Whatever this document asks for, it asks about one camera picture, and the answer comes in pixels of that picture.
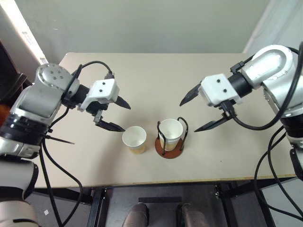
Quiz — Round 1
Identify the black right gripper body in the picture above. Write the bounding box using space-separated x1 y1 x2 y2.
214 100 238 119

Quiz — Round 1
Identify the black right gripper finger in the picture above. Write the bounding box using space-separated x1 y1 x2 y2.
179 83 201 107
194 114 234 133

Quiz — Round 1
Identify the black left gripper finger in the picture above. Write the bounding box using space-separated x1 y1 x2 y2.
115 95 132 110
96 120 126 132

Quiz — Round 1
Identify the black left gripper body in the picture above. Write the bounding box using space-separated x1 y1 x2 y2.
85 100 109 125

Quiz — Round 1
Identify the white paper cup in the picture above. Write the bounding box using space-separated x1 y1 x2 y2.
159 118 185 152
122 126 147 155

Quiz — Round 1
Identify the dark brown furniture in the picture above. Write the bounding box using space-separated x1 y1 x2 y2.
0 39 33 105

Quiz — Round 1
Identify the dark rounded shape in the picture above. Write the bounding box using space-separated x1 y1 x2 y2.
124 203 150 227

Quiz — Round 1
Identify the white panel with label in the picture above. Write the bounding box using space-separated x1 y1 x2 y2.
0 0 50 67

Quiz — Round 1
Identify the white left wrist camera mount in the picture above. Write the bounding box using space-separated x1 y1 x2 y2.
78 79 120 112

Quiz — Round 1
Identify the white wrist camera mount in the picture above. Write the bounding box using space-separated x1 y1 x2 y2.
78 79 120 112
198 73 244 107

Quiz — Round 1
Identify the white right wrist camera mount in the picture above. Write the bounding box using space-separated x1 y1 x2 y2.
198 73 244 107

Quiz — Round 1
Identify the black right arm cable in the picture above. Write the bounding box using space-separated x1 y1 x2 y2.
222 41 303 227

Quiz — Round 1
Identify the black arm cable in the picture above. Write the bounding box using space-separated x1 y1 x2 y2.
222 41 303 227
39 61 116 227

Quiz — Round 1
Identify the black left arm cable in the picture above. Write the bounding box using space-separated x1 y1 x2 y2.
39 61 116 227

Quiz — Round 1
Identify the black cable tie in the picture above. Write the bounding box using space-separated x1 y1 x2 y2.
45 134 75 145

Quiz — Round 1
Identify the black wire cup holder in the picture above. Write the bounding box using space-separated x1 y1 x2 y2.
155 116 189 159

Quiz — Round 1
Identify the black metal table frame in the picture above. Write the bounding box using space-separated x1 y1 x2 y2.
30 176 296 227

